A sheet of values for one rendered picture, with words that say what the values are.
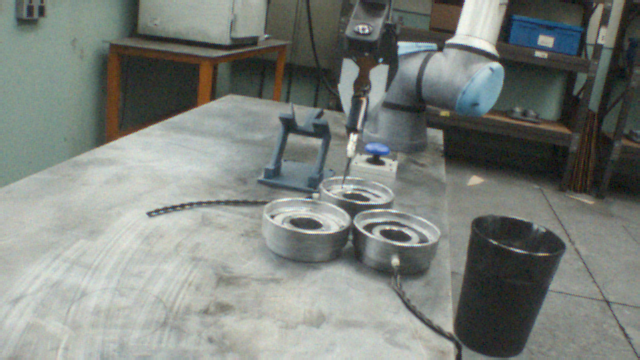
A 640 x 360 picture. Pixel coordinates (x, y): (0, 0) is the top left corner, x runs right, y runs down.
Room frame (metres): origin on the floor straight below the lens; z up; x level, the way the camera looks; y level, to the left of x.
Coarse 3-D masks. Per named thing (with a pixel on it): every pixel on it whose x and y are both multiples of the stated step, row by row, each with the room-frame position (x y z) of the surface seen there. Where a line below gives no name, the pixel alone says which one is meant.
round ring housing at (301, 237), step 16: (272, 208) 0.63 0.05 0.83; (288, 208) 0.64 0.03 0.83; (304, 208) 0.65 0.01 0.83; (320, 208) 0.65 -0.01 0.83; (336, 208) 0.64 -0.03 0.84; (272, 224) 0.57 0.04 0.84; (288, 224) 0.59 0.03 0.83; (304, 224) 0.63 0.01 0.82; (320, 224) 0.62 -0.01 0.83; (272, 240) 0.57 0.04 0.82; (288, 240) 0.56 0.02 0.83; (304, 240) 0.55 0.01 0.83; (320, 240) 0.56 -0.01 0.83; (336, 240) 0.57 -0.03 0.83; (288, 256) 0.56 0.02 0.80; (304, 256) 0.56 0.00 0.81; (320, 256) 0.57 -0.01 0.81; (336, 256) 0.58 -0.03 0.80
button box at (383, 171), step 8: (360, 160) 0.86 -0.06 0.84; (368, 160) 0.85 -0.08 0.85; (384, 160) 0.87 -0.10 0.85; (392, 160) 0.88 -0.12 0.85; (352, 168) 0.83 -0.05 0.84; (360, 168) 0.83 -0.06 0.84; (368, 168) 0.83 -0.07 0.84; (376, 168) 0.83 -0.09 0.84; (384, 168) 0.83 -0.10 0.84; (392, 168) 0.84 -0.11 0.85; (352, 176) 0.83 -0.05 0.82; (360, 176) 0.83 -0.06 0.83; (368, 176) 0.83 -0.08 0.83; (376, 176) 0.83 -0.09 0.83; (384, 176) 0.82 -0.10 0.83; (392, 176) 0.82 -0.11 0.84; (384, 184) 0.82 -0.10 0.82; (392, 184) 0.83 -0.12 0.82
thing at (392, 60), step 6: (396, 48) 0.81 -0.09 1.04; (390, 54) 0.81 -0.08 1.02; (396, 54) 0.81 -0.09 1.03; (384, 60) 0.81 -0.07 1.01; (390, 60) 0.81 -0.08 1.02; (396, 60) 0.80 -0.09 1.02; (390, 66) 0.81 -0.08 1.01; (396, 66) 0.80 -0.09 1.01; (390, 72) 0.81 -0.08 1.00; (396, 72) 0.81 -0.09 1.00; (390, 78) 0.81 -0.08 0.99; (390, 84) 0.81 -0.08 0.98
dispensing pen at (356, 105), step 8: (368, 88) 0.83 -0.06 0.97; (352, 104) 0.80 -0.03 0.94; (360, 104) 0.80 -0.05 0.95; (352, 112) 0.80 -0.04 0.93; (360, 112) 0.80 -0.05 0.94; (352, 120) 0.79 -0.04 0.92; (352, 128) 0.79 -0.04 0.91; (352, 136) 0.79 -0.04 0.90; (352, 144) 0.78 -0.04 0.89; (352, 152) 0.78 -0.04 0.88; (344, 176) 0.76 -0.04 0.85
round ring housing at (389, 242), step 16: (416, 224) 0.65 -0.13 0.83; (432, 224) 0.63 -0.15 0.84; (352, 240) 0.60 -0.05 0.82; (368, 240) 0.57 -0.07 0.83; (384, 240) 0.56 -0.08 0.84; (400, 240) 0.62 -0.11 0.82; (416, 240) 0.60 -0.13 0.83; (432, 240) 0.61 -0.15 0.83; (368, 256) 0.57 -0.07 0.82; (384, 256) 0.56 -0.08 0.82; (400, 256) 0.56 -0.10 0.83; (416, 256) 0.56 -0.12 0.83; (432, 256) 0.58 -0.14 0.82; (400, 272) 0.56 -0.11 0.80; (416, 272) 0.57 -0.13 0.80
